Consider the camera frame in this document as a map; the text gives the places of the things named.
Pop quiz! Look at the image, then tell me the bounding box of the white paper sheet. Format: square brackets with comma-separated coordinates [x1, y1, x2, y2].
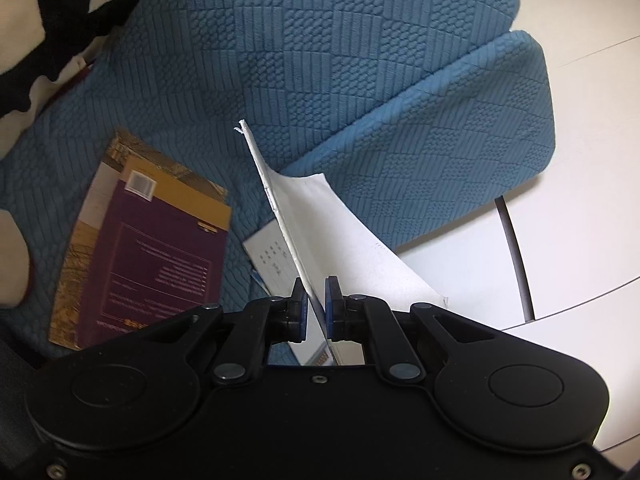
[236, 120, 447, 364]

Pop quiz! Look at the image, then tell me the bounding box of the purple and yellow book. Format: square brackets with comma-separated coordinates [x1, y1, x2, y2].
[76, 156, 231, 349]

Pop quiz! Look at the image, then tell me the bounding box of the tan patterned cover book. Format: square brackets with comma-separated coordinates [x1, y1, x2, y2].
[49, 129, 227, 350]

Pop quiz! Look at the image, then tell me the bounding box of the blue textured bedspread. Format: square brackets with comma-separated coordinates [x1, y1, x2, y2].
[1, 0, 555, 358]

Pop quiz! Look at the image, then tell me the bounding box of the red white black blanket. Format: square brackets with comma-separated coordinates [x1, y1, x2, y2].
[0, 0, 172, 311]

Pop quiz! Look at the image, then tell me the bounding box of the black cable on floor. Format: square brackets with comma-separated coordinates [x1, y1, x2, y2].
[493, 195, 536, 323]

